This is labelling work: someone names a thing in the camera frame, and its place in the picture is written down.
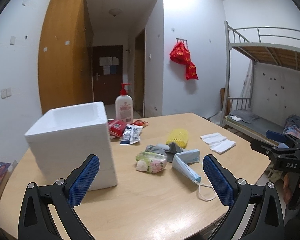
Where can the white wall switch pair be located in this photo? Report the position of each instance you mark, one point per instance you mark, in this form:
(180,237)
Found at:
(6,93)

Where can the white tissue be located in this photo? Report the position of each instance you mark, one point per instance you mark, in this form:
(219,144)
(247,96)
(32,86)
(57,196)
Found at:
(218,143)

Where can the blue white foil packet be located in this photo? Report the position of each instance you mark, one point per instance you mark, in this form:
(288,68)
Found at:
(131,134)

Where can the green floral tissue pack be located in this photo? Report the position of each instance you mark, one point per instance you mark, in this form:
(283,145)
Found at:
(150,162)

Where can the red hanging cloth bags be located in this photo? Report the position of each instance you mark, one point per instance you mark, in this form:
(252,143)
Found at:
(180,54)

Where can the yellow foam fruit net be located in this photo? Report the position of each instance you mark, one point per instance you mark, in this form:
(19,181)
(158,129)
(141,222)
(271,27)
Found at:
(179,136)

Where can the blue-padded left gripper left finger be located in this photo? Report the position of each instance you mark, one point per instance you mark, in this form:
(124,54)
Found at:
(36,221)

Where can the grey sock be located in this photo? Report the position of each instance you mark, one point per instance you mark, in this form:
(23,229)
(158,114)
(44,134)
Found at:
(167,150)

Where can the blue surgical face mask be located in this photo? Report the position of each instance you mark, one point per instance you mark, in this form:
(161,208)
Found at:
(181,162)

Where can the small red orange snack packet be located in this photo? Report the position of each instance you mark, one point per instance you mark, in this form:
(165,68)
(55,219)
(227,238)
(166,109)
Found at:
(140,123)

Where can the person's right hand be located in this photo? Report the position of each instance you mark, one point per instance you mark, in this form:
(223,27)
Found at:
(287,194)

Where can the wooden wardrobe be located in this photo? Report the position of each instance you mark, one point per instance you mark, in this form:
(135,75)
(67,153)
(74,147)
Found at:
(65,51)

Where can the dark brown entrance door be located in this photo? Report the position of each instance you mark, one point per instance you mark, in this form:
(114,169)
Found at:
(107,66)

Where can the metal bunk bed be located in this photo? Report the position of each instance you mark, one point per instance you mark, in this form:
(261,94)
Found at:
(270,99)

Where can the white lotion pump bottle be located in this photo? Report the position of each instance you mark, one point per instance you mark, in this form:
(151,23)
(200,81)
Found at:
(124,106)

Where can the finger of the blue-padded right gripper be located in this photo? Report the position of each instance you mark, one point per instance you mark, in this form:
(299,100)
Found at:
(280,138)

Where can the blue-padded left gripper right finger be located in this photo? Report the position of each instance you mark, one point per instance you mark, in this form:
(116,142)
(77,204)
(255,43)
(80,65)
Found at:
(266,219)

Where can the ceiling lamp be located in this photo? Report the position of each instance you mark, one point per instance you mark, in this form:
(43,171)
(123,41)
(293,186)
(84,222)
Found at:
(115,12)

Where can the white styrofoam box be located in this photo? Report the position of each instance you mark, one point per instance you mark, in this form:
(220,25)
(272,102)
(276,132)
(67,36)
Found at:
(64,137)

